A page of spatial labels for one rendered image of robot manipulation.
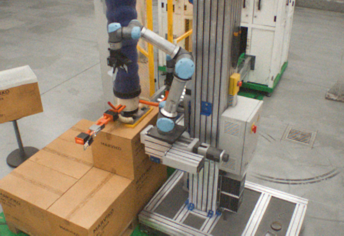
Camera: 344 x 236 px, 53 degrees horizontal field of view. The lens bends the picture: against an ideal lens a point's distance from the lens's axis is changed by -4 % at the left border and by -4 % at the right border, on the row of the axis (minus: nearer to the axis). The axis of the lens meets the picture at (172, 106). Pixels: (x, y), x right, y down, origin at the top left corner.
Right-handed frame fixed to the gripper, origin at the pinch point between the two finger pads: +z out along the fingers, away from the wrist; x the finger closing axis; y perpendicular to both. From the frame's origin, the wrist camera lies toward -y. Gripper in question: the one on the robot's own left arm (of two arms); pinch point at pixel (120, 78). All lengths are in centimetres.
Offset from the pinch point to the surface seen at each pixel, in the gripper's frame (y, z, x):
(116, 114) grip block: 22, 42, -19
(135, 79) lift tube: 18, 22, -42
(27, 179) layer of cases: 84, 98, 29
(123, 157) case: 14, 78, -14
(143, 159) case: 7, 88, -30
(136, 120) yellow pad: 15, 55, -36
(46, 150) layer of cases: 101, 98, -9
